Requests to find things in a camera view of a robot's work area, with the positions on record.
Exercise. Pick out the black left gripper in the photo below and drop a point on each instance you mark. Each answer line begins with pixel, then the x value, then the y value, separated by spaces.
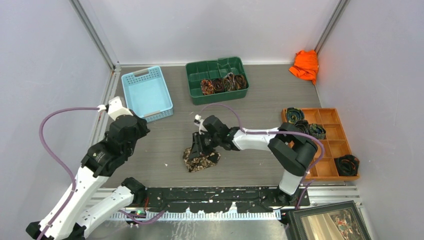
pixel 144 126

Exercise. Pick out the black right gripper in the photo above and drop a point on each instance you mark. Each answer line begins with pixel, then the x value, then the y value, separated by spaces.
pixel 198 147

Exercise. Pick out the brown floral tie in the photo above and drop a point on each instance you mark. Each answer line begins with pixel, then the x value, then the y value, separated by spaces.
pixel 200 163

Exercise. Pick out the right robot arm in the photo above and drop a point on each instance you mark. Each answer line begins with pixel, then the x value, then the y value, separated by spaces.
pixel 294 150

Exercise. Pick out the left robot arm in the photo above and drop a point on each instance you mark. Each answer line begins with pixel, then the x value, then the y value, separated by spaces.
pixel 69 220

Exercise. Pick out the light blue plastic basket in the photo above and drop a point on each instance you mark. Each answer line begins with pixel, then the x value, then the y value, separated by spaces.
pixel 147 94

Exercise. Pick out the multicolour rolled tie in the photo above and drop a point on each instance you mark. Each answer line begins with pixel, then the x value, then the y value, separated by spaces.
pixel 207 87

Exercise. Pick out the dark red rolled tie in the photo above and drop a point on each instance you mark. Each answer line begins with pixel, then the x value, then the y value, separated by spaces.
pixel 218 85

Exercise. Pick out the orange grey rolled tie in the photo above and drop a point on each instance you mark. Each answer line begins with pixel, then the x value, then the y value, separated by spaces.
pixel 228 82

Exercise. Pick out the green divided plastic bin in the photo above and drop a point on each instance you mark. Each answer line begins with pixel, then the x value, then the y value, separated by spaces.
pixel 212 69

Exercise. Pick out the brown rolled tie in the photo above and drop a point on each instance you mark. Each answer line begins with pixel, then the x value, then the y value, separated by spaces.
pixel 240 82

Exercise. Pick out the blue green rolled tie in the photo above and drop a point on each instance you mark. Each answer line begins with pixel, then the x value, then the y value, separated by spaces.
pixel 294 115

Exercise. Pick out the dark grey rolled tie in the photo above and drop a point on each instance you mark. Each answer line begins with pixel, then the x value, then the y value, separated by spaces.
pixel 302 126

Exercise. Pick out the dark teal rolled tie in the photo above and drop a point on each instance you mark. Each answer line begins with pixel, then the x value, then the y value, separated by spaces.
pixel 317 131

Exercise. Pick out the orange cloth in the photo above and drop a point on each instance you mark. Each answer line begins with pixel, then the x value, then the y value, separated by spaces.
pixel 306 66

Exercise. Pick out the orange wooden divided tray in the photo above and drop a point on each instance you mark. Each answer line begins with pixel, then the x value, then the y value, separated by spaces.
pixel 335 144

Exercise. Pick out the black rolled tie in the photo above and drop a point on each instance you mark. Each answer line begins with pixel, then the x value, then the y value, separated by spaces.
pixel 347 165

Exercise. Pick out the framed picture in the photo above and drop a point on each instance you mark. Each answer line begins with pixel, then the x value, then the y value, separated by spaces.
pixel 335 221

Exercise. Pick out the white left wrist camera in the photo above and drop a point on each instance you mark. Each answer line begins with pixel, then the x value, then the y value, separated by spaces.
pixel 115 107

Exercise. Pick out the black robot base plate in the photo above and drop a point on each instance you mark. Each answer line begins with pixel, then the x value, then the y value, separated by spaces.
pixel 247 199

